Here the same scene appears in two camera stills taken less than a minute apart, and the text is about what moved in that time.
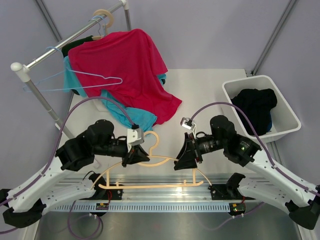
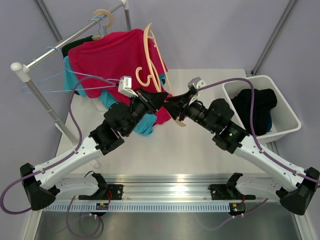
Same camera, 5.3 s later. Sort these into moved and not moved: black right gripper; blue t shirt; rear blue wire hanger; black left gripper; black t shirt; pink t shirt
Moved: black right gripper; black left gripper
Not moved: black t shirt; rear blue wire hanger; pink t shirt; blue t shirt
